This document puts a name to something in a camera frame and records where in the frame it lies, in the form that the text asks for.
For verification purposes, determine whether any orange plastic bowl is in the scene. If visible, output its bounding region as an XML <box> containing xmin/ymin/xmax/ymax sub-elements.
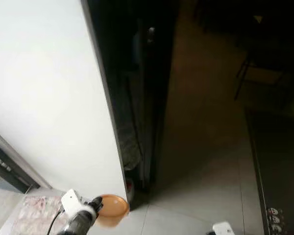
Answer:
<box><xmin>96</xmin><ymin>194</ymin><xmax>130</xmax><ymax>227</ymax></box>

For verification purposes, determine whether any white jug red cap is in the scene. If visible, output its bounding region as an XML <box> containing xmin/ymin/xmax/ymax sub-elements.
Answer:
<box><xmin>125</xmin><ymin>176</ymin><xmax>136</xmax><ymax>201</ymax></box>

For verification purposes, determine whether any pale patterned floor mat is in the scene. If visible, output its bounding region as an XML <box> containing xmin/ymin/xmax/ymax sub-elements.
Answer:
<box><xmin>10</xmin><ymin>196</ymin><xmax>64</xmax><ymax>235</ymax></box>

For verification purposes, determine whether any dark patterned runner rug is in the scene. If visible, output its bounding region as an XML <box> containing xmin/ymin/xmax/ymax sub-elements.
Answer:
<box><xmin>245</xmin><ymin>109</ymin><xmax>294</xmax><ymax>235</ymax></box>

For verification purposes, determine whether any grey refrigerator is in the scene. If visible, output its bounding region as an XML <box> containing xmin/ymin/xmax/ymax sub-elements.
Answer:
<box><xmin>83</xmin><ymin>0</ymin><xmax>179</xmax><ymax>194</ymax></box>

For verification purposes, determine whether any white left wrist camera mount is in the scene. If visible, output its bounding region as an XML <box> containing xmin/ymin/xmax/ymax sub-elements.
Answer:
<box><xmin>61</xmin><ymin>190</ymin><xmax>84</xmax><ymax>212</ymax></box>

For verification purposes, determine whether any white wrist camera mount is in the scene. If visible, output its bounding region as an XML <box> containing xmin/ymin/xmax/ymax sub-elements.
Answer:
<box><xmin>212</xmin><ymin>221</ymin><xmax>235</xmax><ymax>235</ymax></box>
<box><xmin>61</xmin><ymin>190</ymin><xmax>84</xmax><ymax>212</ymax></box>

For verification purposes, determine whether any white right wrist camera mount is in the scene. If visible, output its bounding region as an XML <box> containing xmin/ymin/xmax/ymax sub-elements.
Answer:
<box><xmin>212</xmin><ymin>221</ymin><xmax>235</xmax><ymax>235</ymax></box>

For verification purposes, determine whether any black metal frame chair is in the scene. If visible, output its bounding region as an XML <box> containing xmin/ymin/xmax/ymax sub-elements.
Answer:
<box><xmin>234</xmin><ymin>49</ymin><xmax>291</xmax><ymax>102</ymax></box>

